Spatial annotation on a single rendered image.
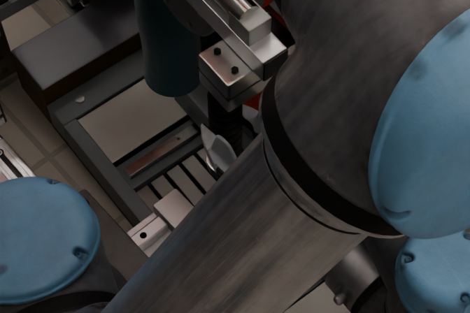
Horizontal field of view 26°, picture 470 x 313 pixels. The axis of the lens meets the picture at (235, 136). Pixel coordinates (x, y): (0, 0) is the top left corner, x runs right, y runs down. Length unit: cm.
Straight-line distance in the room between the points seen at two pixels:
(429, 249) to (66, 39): 131
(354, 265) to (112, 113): 110
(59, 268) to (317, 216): 29
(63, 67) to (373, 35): 156
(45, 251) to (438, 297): 31
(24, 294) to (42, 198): 8
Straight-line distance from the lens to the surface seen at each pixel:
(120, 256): 104
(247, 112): 109
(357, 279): 96
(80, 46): 203
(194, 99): 190
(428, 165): 47
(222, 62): 99
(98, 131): 198
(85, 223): 80
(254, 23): 95
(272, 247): 57
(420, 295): 83
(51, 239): 80
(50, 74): 200
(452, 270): 84
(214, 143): 104
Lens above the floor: 176
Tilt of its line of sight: 59 degrees down
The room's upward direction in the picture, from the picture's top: straight up
